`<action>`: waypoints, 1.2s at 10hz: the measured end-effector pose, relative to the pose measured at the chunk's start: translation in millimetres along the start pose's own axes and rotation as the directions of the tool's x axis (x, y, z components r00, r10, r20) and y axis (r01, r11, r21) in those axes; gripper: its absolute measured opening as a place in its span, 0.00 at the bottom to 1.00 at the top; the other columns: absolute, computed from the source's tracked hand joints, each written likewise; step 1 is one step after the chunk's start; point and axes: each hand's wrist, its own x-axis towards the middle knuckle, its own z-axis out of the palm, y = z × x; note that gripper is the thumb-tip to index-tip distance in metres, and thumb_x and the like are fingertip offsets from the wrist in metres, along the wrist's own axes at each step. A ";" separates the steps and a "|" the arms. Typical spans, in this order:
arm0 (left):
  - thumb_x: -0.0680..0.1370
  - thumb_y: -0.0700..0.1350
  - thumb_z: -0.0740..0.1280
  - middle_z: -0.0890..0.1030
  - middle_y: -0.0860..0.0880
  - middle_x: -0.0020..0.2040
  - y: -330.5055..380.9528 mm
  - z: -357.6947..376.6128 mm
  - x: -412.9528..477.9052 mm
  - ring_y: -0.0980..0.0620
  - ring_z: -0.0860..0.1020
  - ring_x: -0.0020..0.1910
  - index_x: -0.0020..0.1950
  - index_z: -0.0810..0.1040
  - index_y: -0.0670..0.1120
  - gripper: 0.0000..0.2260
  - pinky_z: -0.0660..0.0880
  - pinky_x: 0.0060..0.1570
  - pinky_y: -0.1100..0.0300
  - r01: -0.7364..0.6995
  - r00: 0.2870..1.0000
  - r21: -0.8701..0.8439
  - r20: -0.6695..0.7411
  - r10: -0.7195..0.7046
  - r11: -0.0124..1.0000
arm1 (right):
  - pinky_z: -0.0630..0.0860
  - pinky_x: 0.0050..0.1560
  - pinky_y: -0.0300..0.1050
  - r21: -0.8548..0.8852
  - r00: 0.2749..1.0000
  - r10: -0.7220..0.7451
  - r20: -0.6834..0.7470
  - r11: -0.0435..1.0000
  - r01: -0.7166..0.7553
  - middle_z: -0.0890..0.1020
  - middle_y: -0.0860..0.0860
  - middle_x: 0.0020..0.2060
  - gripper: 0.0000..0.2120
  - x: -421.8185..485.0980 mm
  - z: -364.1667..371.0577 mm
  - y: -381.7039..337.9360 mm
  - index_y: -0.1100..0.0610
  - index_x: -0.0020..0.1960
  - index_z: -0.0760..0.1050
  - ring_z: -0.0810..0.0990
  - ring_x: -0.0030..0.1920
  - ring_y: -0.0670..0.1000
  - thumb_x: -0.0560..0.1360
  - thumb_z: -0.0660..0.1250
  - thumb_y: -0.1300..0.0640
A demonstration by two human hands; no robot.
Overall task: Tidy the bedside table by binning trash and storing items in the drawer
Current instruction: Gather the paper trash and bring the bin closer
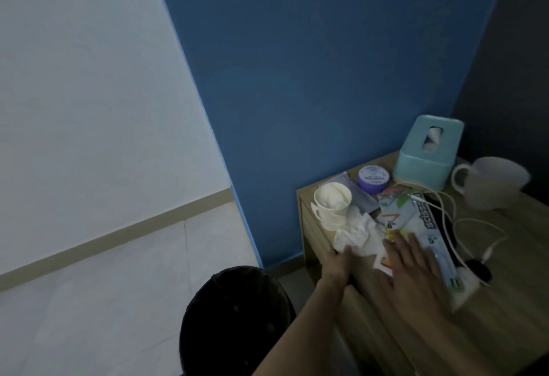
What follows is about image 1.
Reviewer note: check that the person's left hand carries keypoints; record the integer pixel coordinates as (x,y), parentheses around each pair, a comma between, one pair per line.
(339,268)

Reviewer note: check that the person's right hand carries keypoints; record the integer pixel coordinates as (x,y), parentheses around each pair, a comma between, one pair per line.
(416,285)

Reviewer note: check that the white tissue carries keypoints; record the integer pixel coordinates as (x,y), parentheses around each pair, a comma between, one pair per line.
(358,234)

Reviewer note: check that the white paper cup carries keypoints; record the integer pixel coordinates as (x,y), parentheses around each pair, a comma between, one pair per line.
(330,219)

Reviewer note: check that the wooden drawer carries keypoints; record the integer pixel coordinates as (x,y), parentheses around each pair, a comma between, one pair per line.
(369,333)

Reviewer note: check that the colourful plastic packet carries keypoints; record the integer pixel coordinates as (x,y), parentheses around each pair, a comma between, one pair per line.
(407,217)

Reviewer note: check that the clear grey sachet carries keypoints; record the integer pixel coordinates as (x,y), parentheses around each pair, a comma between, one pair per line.
(364,202)

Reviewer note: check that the black phone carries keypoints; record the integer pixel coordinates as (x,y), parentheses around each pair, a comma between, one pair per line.
(437,210)

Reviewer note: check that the purple round jar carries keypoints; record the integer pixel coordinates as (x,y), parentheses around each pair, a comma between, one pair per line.
(373,178)

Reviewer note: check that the person's left forearm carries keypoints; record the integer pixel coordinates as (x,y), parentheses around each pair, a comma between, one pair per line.
(300,337)

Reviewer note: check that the black trash bin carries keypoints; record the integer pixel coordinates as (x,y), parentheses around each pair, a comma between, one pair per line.
(236,324)

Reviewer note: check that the teal tissue box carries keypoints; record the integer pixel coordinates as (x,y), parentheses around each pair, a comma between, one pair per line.
(422,165)

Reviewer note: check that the white mug yellow label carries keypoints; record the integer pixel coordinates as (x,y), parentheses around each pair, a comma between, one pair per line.
(493,182)

